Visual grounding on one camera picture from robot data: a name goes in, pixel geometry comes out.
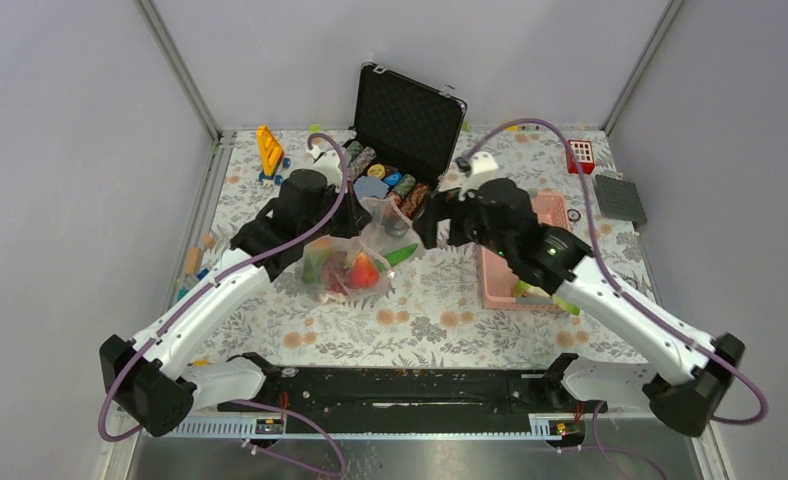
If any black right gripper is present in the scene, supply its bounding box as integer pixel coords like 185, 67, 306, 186
412, 186, 514, 260

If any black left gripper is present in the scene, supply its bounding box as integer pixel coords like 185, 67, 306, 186
301, 180, 373, 244

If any green orange toy mango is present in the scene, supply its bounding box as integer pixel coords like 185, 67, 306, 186
301, 236, 334, 284

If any green toy pepper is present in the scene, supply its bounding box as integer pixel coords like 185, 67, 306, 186
374, 243, 418, 272

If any red toy grape bunch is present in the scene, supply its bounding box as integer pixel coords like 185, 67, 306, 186
320, 252, 348, 296

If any clear pink zip top bag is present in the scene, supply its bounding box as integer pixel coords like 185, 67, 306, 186
299, 198, 425, 303

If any white toy dumpling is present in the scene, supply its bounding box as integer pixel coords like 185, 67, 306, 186
512, 280, 553, 304

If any green toy leaf vegetable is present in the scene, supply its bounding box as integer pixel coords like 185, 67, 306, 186
552, 295, 581, 316

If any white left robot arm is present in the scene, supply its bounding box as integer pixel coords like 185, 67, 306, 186
98, 169, 370, 442

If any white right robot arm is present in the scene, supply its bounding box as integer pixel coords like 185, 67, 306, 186
414, 178, 745, 437

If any yellow toy ladder cart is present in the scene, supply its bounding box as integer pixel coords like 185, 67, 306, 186
256, 125, 291, 186

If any black poker chip case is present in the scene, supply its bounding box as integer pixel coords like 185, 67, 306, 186
344, 63, 467, 219

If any pink plastic basket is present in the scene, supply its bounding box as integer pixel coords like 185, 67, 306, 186
479, 192, 569, 312

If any blue toy block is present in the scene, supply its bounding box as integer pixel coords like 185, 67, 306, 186
175, 268, 210, 300

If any red toy block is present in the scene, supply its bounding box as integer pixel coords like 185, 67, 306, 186
566, 139, 596, 175

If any grey building baseplate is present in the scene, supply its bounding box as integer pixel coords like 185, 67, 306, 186
594, 174, 647, 225

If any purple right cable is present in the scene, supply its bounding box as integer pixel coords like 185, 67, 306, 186
460, 117, 770, 425

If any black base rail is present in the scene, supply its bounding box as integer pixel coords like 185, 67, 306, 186
254, 367, 597, 436

